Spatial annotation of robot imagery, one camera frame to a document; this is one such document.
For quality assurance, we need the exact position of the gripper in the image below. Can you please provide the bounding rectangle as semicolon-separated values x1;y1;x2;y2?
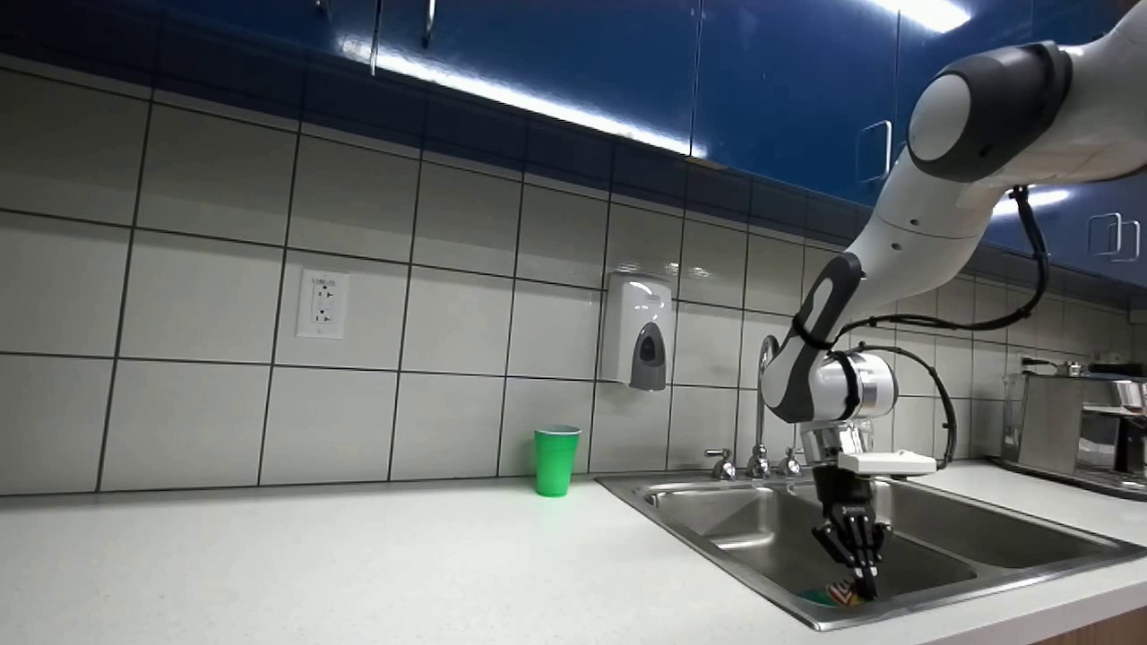
811;466;891;602

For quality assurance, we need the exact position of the chip packet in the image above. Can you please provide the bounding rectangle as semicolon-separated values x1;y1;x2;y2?
801;580;867;609

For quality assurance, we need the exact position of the stainless steel sink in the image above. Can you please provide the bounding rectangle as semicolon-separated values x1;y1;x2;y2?
595;466;1147;633

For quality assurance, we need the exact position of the chrome tap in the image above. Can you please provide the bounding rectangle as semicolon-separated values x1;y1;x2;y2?
703;334;805;482

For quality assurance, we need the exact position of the stainless steel coffee machine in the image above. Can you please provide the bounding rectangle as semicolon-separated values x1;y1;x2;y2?
996;357;1147;501

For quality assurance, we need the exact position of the white soap dispenser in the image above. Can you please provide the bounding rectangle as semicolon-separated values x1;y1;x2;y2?
599;271;674;392

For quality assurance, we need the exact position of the green plastic cup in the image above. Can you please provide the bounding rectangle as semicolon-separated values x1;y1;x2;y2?
534;425;582;498

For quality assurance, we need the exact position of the blue cabinet door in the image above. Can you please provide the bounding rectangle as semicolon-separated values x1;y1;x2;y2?
695;0;900;209
896;0;1117;270
166;0;377;65
376;0;702;159

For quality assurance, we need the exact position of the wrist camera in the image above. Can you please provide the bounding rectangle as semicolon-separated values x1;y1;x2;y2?
837;450;938;477

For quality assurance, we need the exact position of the blue wall cabinet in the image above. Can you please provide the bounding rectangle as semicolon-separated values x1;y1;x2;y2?
161;0;1147;289

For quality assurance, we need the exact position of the white wall socket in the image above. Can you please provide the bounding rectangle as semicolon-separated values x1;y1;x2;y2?
296;269;349;341

